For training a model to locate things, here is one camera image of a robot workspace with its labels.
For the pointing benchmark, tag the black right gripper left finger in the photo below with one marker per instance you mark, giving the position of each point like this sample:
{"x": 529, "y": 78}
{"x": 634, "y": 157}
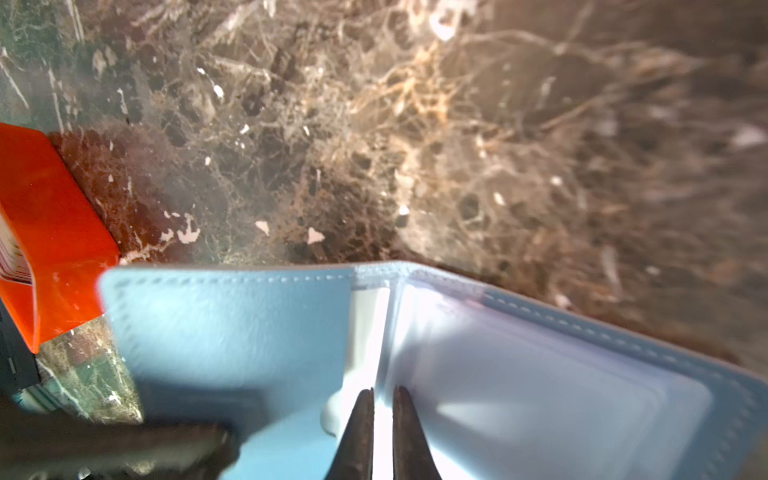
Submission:
{"x": 354, "y": 456}

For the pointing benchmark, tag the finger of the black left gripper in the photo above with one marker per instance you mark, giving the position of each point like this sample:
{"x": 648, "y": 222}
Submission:
{"x": 60, "y": 446}

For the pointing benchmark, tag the blue card holder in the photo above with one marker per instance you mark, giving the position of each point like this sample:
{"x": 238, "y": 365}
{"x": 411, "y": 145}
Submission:
{"x": 505, "y": 387}

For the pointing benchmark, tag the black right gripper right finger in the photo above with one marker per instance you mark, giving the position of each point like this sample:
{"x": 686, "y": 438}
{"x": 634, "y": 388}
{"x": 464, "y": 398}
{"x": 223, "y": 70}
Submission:
{"x": 412, "y": 458}

